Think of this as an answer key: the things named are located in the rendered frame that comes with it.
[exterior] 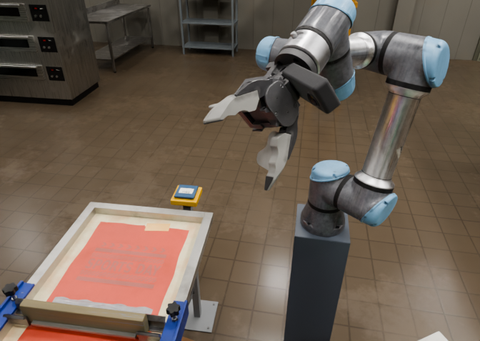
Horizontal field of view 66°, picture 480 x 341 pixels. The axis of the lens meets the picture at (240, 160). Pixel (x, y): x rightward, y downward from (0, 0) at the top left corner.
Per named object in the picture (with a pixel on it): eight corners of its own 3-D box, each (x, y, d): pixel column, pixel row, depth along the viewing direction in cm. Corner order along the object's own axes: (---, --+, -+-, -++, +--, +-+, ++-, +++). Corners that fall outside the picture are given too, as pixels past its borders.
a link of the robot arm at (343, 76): (318, 71, 81) (308, 28, 72) (365, 83, 74) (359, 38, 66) (298, 95, 78) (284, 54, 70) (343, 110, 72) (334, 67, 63)
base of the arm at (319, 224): (343, 210, 133) (347, 188, 128) (346, 239, 120) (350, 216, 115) (301, 206, 135) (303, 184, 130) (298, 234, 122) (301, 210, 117)
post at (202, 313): (185, 298, 243) (171, 179, 194) (218, 302, 241) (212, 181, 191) (176, 328, 225) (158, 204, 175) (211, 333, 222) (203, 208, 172)
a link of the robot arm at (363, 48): (368, 25, 109) (255, 25, 77) (404, 31, 102) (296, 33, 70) (359, 64, 114) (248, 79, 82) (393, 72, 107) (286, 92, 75)
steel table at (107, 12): (156, 47, 799) (150, -2, 749) (116, 73, 645) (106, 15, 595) (126, 45, 810) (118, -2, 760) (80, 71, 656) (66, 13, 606)
